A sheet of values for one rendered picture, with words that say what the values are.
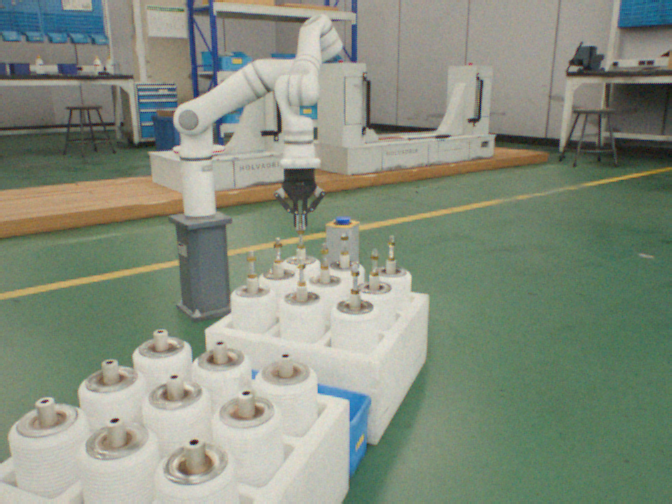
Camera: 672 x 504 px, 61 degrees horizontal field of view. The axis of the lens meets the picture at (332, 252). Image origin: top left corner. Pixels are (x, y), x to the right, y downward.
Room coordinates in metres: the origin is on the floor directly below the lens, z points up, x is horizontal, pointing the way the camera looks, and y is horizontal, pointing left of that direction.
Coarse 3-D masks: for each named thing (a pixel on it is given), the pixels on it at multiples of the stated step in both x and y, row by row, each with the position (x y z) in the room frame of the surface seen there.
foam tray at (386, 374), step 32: (224, 320) 1.16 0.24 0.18; (416, 320) 1.21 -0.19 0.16; (256, 352) 1.07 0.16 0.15; (288, 352) 1.04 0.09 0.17; (320, 352) 1.01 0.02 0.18; (352, 352) 1.01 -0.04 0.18; (384, 352) 1.01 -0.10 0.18; (416, 352) 1.22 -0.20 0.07; (352, 384) 0.98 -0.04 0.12; (384, 384) 1.00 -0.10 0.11; (384, 416) 1.00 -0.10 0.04
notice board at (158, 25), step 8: (152, 8) 7.29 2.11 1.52; (160, 8) 7.34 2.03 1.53; (168, 8) 7.40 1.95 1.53; (176, 8) 7.46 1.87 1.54; (184, 8) 7.51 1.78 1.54; (152, 16) 7.28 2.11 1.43; (160, 16) 7.34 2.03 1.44; (168, 16) 7.40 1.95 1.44; (176, 16) 7.46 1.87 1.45; (184, 16) 7.52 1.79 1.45; (152, 24) 7.28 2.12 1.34; (160, 24) 7.33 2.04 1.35; (168, 24) 7.39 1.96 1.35; (176, 24) 7.45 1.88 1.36; (184, 24) 7.51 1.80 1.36; (152, 32) 7.27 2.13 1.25; (160, 32) 7.33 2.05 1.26; (168, 32) 7.39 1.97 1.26; (176, 32) 7.45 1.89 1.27; (184, 32) 7.51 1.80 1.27
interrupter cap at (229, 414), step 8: (232, 400) 0.71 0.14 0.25; (256, 400) 0.71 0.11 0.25; (264, 400) 0.71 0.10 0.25; (224, 408) 0.69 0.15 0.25; (232, 408) 0.69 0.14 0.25; (256, 408) 0.70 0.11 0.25; (264, 408) 0.69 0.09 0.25; (272, 408) 0.69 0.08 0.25; (224, 416) 0.67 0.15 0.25; (232, 416) 0.67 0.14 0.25; (240, 416) 0.68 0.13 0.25; (256, 416) 0.67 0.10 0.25; (264, 416) 0.67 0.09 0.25; (224, 424) 0.66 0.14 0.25; (232, 424) 0.65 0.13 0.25; (240, 424) 0.65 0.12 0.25; (248, 424) 0.65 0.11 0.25; (256, 424) 0.65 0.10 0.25
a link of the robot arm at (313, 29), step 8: (320, 16) 1.63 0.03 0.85; (304, 24) 1.64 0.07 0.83; (312, 24) 1.60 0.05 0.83; (320, 24) 1.59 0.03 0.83; (328, 24) 1.62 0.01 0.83; (304, 32) 1.58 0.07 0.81; (312, 32) 1.56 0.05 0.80; (320, 32) 1.57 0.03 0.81; (328, 32) 1.62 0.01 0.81; (304, 40) 1.54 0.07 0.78; (312, 40) 1.53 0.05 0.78; (304, 48) 1.50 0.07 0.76; (312, 48) 1.50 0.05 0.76; (320, 48) 1.53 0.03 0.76; (296, 56) 1.48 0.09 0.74; (304, 56) 1.45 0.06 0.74; (312, 56) 1.46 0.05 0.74; (320, 56) 1.50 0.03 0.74; (320, 64) 1.47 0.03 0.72; (320, 72) 1.47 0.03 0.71
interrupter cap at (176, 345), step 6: (144, 342) 0.90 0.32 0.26; (150, 342) 0.90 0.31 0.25; (174, 342) 0.90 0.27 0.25; (180, 342) 0.90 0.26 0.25; (144, 348) 0.88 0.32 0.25; (150, 348) 0.88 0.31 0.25; (168, 348) 0.88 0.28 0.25; (174, 348) 0.88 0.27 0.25; (180, 348) 0.87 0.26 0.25; (144, 354) 0.85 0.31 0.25; (150, 354) 0.85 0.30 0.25; (156, 354) 0.86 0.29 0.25; (162, 354) 0.85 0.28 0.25; (168, 354) 0.85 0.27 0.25; (174, 354) 0.86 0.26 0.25
